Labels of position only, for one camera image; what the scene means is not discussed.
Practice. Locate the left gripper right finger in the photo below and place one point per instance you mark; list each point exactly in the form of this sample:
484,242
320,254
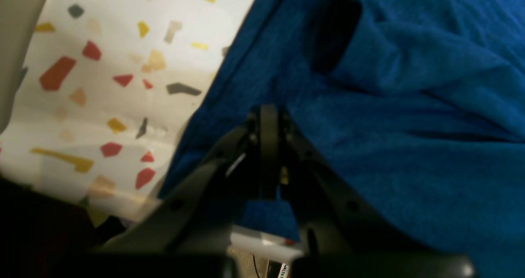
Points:
342,234

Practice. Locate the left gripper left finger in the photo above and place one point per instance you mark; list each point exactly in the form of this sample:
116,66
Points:
188,235

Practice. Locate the dark blue t-shirt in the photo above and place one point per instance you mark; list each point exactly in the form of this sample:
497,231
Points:
417,104

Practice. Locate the terrazzo patterned table cloth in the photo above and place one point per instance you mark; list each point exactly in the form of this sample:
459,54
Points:
107,88

